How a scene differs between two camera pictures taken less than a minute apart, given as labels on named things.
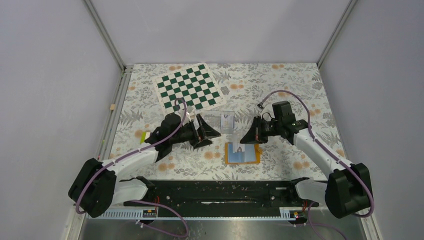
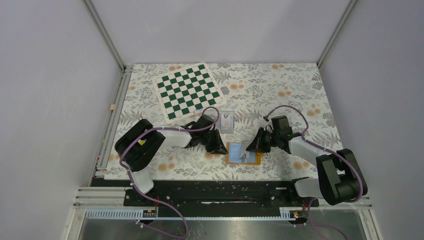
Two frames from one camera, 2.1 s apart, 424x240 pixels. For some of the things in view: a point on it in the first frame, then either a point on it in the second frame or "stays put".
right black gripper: (255, 135) → (257, 143)
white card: (237, 146) → (244, 146)
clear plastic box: (222, 121) stays put
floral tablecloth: (245, 87) stays put
